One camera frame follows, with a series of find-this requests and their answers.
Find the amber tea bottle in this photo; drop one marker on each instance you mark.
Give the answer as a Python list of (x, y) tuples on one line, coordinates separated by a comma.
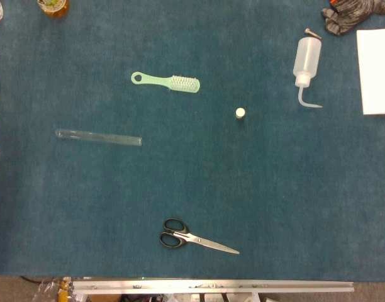
[(54, 9)]

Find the white rubber stopper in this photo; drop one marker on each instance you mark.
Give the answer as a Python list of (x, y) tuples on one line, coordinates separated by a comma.
[(240, 112)]

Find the teal felt table mat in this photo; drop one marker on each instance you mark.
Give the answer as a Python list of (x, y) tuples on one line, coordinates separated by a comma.
[(180, 176)]

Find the translucent plastic wash bottle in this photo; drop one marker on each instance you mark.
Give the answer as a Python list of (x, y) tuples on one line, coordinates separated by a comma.
[(307, 56)]

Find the crumpled clear plastic bag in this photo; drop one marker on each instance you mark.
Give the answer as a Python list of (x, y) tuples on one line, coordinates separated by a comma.
[(47, 291)]

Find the white booklet with orange edge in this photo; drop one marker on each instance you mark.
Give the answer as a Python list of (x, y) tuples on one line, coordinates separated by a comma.
[(376, 72)]

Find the small metal bolt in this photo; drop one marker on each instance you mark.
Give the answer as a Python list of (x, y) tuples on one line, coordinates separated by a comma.
[(309, 31)]

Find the clear glass test tube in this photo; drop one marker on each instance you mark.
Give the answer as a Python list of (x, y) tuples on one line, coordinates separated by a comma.
[(98, 137)]

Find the mint green scrub brush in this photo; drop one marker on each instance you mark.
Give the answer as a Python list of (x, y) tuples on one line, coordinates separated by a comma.
[(183, 84)]

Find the aluminium profile rail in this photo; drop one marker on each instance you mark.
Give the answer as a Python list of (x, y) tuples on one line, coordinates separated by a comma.
[(211, 287)]

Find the grey knitted work glove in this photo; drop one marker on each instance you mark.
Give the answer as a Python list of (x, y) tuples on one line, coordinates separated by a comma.
[(346, 15)]

